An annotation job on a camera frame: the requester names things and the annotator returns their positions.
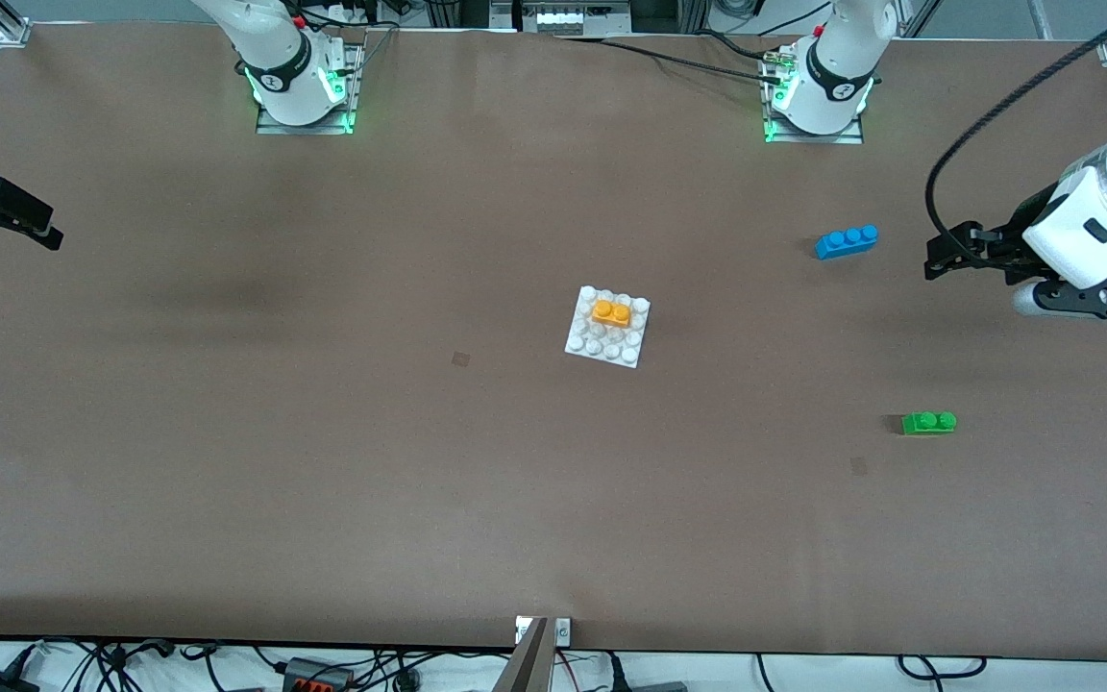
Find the yellow two-stud block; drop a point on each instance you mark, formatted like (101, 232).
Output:
(611, 313)

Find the white studded base plate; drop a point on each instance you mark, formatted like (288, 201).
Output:
(606, 346)

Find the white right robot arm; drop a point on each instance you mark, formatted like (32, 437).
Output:
(275, 67)

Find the blue three-stud block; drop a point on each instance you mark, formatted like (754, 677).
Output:
(847, 242)

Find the green two-stud block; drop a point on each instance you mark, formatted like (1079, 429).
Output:
(928, 424)

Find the black power adapter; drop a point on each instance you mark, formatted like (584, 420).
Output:
(1, 682)

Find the white power strip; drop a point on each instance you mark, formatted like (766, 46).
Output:
(558, 19)

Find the power adapter with orange plugs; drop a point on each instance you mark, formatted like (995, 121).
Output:
(318, 676)

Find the metal pole clamp bracket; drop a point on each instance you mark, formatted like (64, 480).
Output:
(562, 631)

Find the metal camera pole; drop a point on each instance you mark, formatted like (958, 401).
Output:
(527, 668)

